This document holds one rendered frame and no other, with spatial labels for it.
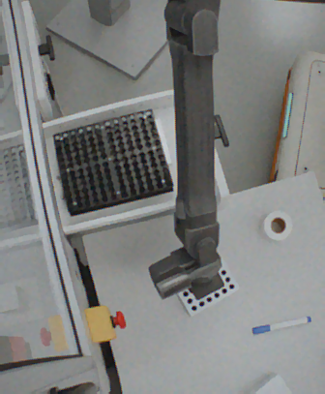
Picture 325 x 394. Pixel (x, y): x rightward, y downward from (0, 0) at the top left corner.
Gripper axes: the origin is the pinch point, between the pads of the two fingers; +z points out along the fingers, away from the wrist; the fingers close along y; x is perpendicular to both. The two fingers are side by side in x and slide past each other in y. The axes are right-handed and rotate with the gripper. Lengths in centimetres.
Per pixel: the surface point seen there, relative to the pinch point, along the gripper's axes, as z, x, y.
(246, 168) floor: 79, 50, -36
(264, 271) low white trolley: 4.6, 15.5, 5.9
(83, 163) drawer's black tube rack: -8.7, -10.5, -31.1
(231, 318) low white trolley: 5.1, 3.7, 11.8
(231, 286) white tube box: 4.0, 7.0, 5.1
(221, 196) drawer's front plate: -12.0, 10.5, -11.3
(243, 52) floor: 78, 77, -82
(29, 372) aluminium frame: -63, -28, 7
